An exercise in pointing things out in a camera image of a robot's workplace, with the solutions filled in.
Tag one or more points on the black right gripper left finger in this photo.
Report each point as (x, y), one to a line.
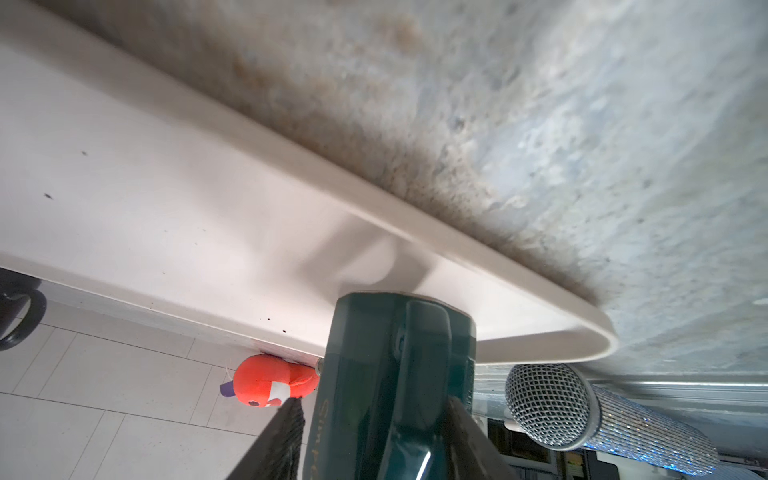
(275, 455)

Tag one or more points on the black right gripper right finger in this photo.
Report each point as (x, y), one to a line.
(469, 453)

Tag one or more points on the dark green mug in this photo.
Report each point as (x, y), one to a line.
(392, 362)

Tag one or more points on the red shark toy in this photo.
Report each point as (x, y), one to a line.
(265, 381)

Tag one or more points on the glitter filled tube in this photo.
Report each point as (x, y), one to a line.
(559, 409)

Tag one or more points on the beige plastic tray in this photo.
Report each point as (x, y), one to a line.
(121, 182)

